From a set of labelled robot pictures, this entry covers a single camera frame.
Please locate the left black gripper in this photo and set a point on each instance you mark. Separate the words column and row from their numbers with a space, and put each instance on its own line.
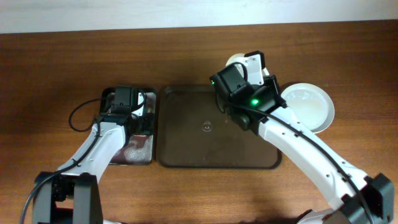
column 137, row 123

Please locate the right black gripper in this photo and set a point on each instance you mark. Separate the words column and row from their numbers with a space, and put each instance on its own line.
column 275, row 86

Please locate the white plate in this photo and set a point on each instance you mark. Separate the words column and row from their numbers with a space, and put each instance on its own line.
column 234, row 58
column 312, row 105

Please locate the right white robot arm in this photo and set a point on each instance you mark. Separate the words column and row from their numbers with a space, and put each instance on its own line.
column 353, row 196

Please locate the small black metal tray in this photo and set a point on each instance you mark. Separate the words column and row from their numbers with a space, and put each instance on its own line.
column 138, row 149

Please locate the large brown serving tray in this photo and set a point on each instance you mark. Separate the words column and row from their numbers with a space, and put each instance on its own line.
column 193, row 133

